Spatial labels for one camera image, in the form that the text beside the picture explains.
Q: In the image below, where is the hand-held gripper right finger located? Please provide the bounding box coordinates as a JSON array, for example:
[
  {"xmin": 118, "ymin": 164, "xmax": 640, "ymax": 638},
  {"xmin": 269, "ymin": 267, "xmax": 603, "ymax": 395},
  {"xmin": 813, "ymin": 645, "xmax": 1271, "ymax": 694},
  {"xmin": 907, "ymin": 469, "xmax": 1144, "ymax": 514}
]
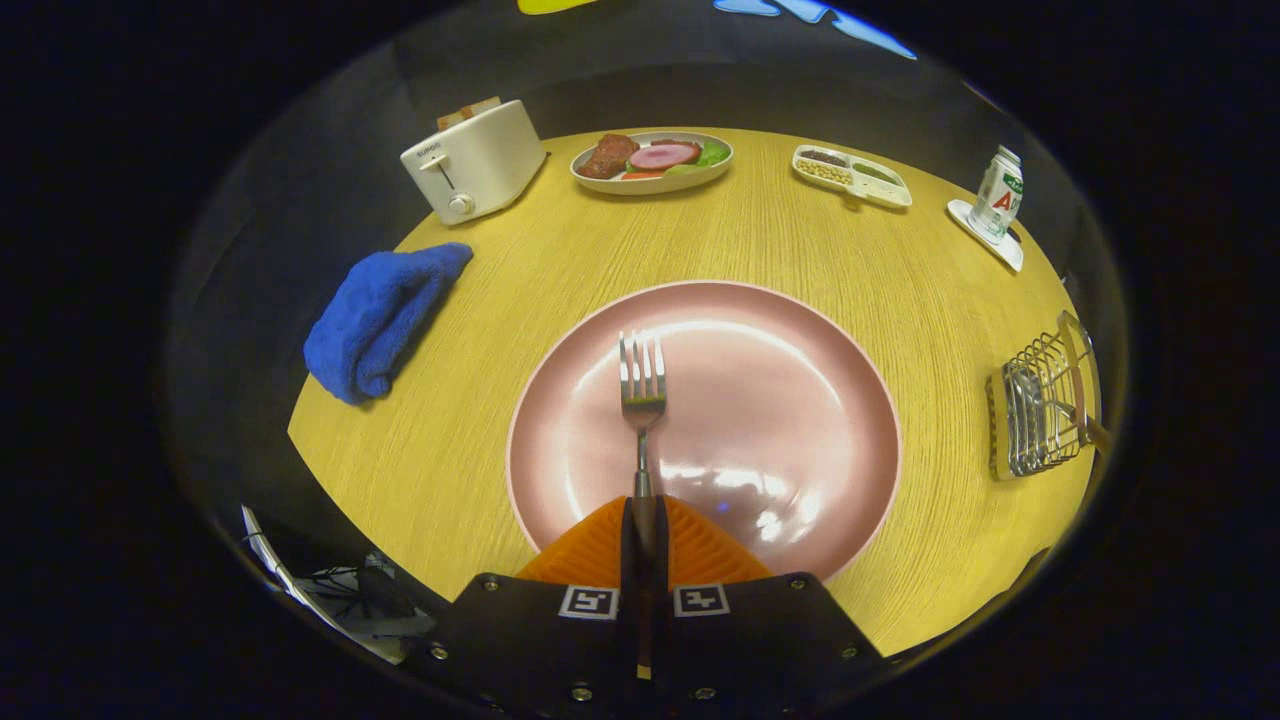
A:
[{"xmin": 653, "ymin": 495, "xmax": 891, "ymax": 720}]

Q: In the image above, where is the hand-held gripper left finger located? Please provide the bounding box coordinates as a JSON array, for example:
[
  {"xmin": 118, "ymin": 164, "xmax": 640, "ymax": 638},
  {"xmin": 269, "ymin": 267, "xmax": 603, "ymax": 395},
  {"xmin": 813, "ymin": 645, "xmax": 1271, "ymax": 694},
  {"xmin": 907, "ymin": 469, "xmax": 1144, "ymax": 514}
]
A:
[{"xmin": 410, "ymin": 495, "xmax": 643, "ymax": 720}]

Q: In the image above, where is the wooden-handled metal fork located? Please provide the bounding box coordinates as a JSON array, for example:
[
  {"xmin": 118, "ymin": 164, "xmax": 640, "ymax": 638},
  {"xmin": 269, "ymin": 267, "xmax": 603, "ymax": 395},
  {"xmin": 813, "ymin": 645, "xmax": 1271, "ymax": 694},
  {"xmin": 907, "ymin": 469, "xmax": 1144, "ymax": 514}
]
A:
[{"xmin": 618, "ymin": 330, "xmax": 669, "ymax": 681}]

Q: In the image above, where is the pink round plate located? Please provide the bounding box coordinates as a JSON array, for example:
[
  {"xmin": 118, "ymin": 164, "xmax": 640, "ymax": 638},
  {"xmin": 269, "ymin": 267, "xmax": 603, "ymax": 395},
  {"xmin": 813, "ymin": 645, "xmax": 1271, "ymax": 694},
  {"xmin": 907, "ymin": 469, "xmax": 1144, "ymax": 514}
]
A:
[{"xmin": 505, "ymin": 280, "xmax": 903, "ymax": 584}]

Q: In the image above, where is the blue folded cloth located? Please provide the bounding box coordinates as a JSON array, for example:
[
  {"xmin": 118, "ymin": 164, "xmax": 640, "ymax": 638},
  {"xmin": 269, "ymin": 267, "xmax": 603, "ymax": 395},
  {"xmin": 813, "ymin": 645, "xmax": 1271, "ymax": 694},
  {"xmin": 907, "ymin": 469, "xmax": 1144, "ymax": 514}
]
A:
[{"xmin": 303, "ymin": 242, "xmax": 475, "ymax": 406}]

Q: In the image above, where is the white food plate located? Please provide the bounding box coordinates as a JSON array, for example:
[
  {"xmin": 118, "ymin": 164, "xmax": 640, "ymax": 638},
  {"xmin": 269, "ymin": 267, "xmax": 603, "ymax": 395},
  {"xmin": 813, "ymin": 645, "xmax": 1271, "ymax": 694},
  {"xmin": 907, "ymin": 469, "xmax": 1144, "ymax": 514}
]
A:
[{"xmin": 570, "ymin": 130, "xmax": 735, "ymax": 196}]

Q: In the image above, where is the brown meat piece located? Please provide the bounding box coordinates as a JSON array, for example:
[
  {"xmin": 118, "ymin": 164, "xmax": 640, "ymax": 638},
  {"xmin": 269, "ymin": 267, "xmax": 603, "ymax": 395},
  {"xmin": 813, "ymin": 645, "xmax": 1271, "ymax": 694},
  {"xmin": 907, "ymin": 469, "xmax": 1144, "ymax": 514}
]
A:
[{"xmin": 576, "ymin": 133, "xmax": 641, "ymax": 181}]

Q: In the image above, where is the pink ham slice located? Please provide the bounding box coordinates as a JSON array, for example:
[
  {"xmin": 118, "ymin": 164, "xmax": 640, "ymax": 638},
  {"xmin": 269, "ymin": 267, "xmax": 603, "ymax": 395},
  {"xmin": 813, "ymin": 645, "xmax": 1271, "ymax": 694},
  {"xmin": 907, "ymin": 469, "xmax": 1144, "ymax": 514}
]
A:
[{"xmin": 630, "ymin": 143, "xmax": 701, "ymax": 171}]

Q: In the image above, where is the white toaster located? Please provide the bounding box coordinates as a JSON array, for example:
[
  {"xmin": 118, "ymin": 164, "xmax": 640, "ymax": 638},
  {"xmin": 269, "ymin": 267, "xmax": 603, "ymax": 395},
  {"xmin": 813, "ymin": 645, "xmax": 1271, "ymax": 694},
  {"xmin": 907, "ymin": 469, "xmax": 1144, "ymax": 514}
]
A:
[{"xmin": 400, "ymin": 98, "xmax": 548, "ymax": 227}]

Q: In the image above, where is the white divided dish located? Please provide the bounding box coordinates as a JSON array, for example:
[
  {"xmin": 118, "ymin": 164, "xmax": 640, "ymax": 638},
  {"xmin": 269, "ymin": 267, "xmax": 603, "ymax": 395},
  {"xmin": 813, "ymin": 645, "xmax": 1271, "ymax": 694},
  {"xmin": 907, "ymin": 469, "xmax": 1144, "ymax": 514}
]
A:
[{"xmin": 791, "ymin": 145, "xmax": 914, "ymax": 210}]

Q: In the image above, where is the white square coaster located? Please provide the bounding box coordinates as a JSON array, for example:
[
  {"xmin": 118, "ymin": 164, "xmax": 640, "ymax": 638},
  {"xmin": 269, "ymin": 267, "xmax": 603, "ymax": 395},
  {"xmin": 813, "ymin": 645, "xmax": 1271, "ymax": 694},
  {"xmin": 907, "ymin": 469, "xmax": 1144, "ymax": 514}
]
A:
[{"xmin": 946, "ymin": 198, "xmax": 1025, "ymax": 273}]

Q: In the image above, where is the white green-labelled drink bottle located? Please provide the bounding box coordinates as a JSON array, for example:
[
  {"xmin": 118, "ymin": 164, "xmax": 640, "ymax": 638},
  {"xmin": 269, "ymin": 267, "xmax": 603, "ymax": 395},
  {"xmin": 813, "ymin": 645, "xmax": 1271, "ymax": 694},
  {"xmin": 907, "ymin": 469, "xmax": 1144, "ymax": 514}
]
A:
[{"xmin": 967, "ymin": 145, "xmax": 1024, "ymax": 244}]

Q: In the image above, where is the metal wire basket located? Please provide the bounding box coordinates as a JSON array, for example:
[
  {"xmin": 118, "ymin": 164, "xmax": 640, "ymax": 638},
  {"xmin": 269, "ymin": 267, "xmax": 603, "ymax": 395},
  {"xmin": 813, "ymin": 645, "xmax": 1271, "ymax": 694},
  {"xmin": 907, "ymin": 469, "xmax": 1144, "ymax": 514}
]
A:
[{"xmin": 985, "ymin": 310, "xmax": 1113, "ymax": 483}]

